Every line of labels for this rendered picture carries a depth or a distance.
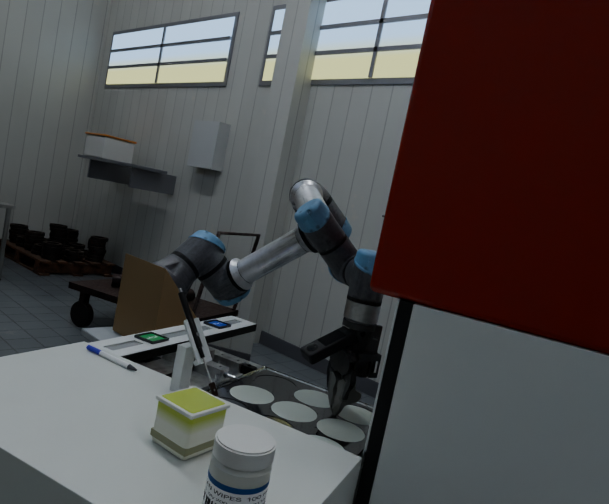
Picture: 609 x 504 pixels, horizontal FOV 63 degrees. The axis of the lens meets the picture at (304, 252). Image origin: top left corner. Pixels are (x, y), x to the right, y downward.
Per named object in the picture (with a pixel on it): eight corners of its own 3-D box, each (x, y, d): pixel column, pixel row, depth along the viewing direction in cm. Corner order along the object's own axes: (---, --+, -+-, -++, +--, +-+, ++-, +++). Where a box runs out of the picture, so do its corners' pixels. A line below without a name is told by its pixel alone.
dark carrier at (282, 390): (392, 418, 115) (393, 416, 115) (337, 478, 84) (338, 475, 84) (265, 371, 129) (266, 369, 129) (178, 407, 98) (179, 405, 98)
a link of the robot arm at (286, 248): (203, 264, 175) (332, 188, 154) (229, 296, 180) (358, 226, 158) (191, 282, 164) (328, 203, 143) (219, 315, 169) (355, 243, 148)
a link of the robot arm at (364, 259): (381, 251, 112) (399, 257, 104) (370, 298, 113) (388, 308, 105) (349, 245, 109) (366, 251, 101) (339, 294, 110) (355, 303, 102)
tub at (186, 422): (222, 448, 72) (231, 403, 71) (182, 464, 66) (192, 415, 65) (187, 427, 76) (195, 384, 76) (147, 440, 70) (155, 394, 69)
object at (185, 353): (206, 396, 89) (220, 324, 88) (192, 401, 86) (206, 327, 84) (179, 385, 92) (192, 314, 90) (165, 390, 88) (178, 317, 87)
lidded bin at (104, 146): (133, 165, 600) (137, 142, 597) (100, 158, 569) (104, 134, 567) (113, 161, 632) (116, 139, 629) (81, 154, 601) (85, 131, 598)
